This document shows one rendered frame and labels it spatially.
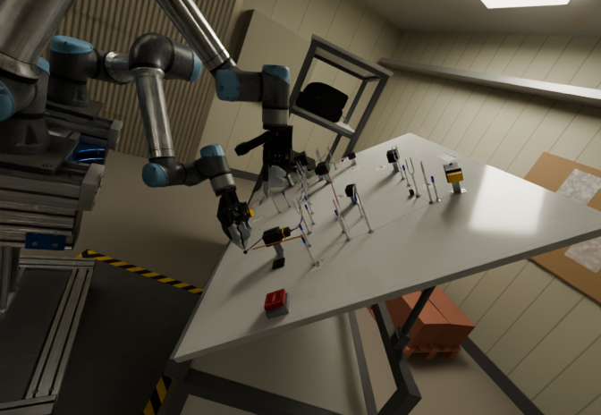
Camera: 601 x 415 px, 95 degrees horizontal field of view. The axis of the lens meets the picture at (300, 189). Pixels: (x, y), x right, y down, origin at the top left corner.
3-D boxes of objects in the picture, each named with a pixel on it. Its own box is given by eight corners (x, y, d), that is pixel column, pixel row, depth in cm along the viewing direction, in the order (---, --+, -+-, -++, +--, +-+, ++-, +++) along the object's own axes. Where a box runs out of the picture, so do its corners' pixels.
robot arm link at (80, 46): (40, 64, 103) (44, 26, 98) (82, 74, 114) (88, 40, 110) (56, 76, 98) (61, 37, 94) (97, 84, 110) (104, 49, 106)
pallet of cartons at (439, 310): (460, 356, 257) (485, 327, 245) (406, 368, 216) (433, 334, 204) (384, 271, 346) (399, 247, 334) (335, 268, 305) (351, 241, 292)
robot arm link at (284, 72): (255, 64, 75) (284, 67, 78) (256, 106, 79) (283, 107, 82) (263, 63, 68) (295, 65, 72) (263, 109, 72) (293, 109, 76)
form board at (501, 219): (256, 194, 180) (255, 191, 179) (410, 135, 165) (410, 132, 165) (176, 363, 69) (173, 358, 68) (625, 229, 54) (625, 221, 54)
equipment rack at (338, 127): (213, 287, 210) (312, 33, 151) (232, 245, 267) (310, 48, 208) (275, 309, 216) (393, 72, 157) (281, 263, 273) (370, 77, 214)
